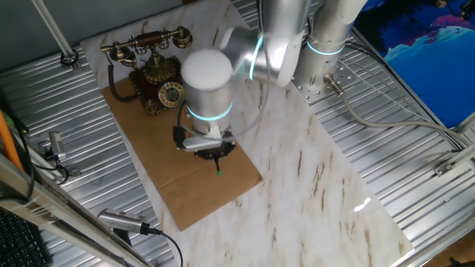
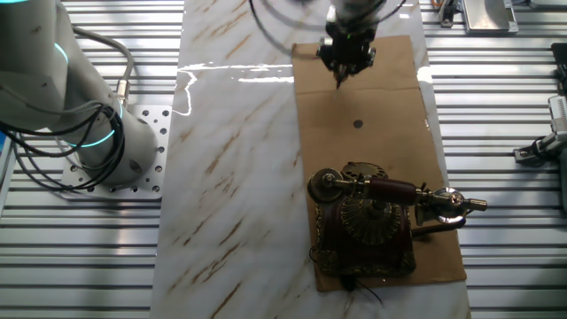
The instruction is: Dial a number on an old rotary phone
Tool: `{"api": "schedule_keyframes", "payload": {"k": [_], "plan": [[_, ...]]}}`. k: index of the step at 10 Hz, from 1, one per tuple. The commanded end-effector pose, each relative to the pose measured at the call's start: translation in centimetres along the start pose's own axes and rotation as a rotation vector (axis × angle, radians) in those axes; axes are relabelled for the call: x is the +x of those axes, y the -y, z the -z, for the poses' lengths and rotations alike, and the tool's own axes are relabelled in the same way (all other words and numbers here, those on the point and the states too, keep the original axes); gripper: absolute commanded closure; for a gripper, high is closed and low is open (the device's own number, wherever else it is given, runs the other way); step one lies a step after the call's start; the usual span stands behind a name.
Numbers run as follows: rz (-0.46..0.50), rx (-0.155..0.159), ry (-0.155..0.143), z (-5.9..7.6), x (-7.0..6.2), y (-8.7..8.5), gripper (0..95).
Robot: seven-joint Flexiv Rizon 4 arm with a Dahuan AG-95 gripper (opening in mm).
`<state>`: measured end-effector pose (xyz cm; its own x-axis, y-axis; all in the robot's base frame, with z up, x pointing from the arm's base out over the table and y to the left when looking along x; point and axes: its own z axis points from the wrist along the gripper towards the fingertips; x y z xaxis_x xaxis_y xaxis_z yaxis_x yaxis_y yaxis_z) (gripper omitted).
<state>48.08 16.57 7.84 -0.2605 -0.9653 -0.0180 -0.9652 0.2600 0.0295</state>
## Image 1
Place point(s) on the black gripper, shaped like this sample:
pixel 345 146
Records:
pixel 216 153

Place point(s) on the black screwdriver green cap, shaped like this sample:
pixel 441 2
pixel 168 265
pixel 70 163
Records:
pixel 217 167

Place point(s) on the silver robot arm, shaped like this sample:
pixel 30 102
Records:
pixel 208 100

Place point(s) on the brown cardboard sheet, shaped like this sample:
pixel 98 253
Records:
pixel 297 167
pixel 185 193

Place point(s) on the orange pole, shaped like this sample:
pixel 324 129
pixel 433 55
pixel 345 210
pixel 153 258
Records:
pixel 9 144

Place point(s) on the black keyboard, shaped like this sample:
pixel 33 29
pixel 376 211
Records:
pixel 18 244

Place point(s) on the blue painted mat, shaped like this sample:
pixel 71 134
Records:
pixel 426 81

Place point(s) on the small wooden cube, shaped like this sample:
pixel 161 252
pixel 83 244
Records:
pixel 457 64

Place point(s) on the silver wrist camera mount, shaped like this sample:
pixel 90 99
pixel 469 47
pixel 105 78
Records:
pixel 202 142

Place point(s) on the silver ribbed camera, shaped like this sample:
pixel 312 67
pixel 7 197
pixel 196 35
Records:
pixel 118 219

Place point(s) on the aluminium frame rail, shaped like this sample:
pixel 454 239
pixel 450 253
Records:
pixel 55 211

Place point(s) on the slim aluminium post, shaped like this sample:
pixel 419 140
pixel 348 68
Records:
pixel 56 33

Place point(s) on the small metal corner bracket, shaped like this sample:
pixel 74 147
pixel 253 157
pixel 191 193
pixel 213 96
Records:
pixel 443 169

